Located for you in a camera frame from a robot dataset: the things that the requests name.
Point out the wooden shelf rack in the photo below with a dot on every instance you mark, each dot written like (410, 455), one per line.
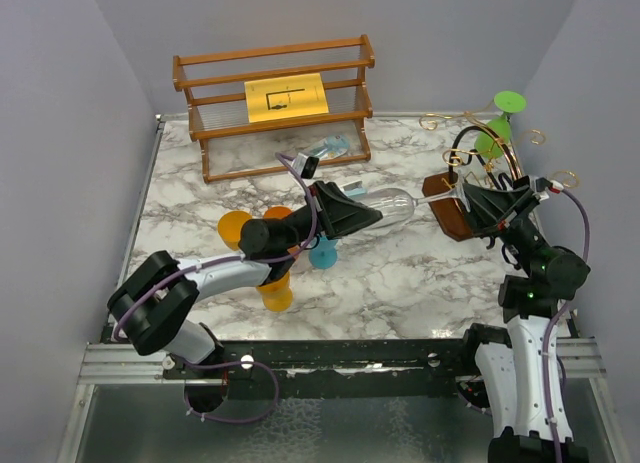
(244, 92)

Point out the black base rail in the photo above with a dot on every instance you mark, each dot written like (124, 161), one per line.
(342, 368)

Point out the orange wine glass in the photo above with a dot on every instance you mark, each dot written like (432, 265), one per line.
(277, 213)

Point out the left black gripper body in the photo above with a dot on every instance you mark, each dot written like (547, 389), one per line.
(321, 224)

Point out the yellow wine glass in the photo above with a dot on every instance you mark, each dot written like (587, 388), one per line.
(229, 227)
(277, 296)

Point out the green wine glass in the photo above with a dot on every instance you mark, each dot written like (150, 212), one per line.
(509, 103)

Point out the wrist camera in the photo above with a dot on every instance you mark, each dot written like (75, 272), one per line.
(543, 188)
(305, 165)

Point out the clear wine glass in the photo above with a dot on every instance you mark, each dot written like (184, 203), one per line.
(397, 205)

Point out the blue wine glass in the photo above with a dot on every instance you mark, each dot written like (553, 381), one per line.
(324, 254)

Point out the light blue stapler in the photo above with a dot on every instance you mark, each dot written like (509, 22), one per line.
(353, 189)

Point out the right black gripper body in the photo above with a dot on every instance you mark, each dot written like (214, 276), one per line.
(522, 232)

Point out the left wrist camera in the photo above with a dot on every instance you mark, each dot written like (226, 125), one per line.
(305, 165)

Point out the yellow book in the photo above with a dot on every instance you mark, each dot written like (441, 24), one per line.
(285, 97)

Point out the blue correction tape package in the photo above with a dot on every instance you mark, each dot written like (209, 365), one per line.
(329, 148)

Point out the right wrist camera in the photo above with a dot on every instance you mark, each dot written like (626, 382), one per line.
(543, 188)

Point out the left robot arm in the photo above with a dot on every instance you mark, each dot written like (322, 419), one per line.
(152, 305)

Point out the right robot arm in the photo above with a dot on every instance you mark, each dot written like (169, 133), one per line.
(518, 362)

